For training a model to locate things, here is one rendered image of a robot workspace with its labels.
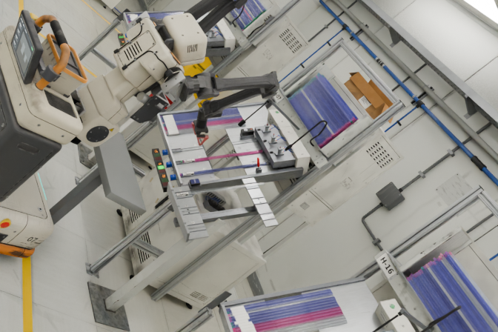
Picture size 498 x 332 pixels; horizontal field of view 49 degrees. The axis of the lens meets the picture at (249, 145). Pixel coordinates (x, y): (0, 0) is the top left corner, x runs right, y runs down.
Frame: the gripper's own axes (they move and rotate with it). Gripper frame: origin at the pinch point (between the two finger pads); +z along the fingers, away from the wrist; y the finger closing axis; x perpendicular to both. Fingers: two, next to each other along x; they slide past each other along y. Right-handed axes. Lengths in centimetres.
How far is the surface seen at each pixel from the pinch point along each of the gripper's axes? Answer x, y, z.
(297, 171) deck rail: -55, -21, 8
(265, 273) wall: -102, 43, 185
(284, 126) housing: -57, 12, 0
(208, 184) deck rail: -3.1, -22.1, 14.4
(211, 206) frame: -14.4, -7.2, 46.1
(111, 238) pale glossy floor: 40, 9, 87
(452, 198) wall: -208, -1, 59
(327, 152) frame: -69, -22, -7
